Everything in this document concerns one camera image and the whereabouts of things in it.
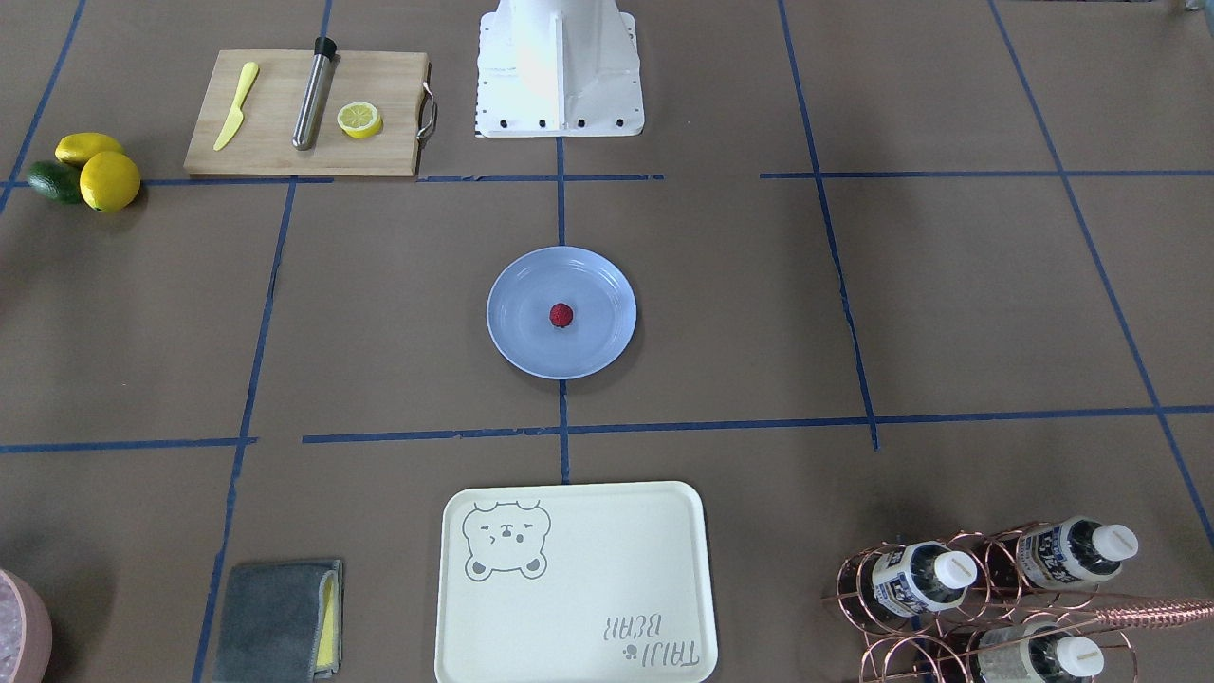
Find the red strawberry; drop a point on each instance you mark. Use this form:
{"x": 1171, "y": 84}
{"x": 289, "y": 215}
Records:
{"x": 561, "y": 315}

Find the light blue round plate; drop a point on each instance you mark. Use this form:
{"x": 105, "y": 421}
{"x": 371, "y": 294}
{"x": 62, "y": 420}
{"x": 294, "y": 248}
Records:
{"x": 604, "y": 304}

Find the cream bear serving tray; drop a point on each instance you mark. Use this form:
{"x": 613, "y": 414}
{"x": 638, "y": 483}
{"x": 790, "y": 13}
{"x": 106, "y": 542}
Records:
{"x": 575, "y": 583}

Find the half lemon slice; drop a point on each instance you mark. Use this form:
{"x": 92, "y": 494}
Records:
{"x": 360, "y": 120}

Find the steel black-capped rod tool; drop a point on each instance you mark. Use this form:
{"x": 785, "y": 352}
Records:
{"x": 322, "y": 69}

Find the grey yellow sponge cloth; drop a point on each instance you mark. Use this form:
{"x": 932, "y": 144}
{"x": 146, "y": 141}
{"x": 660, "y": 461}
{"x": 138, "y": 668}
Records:
{"x": 282, "y": 622}

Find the yellow plastic knife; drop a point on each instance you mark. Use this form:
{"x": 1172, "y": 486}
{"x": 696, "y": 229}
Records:
{"x": 236, "y": 116}

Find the dark drink bottle white cap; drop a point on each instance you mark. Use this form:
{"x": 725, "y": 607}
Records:
{"x": 1080, "y": 552}

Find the yellow lemon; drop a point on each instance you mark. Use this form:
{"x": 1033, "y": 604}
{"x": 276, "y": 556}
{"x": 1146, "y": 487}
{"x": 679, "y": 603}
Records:
{"x": 76, "y": 149}
{"x": 109, "y": 181}

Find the green avocado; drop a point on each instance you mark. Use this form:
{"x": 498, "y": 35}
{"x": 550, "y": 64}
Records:
{"x": 56, "y": 181}

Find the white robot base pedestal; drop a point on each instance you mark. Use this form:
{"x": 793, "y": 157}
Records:
{"x": 558, "y": 69}

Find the copper wire bottle rack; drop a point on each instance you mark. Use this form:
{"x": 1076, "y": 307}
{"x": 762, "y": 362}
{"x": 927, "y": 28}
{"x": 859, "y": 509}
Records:
{"x": 935, "y": 647}

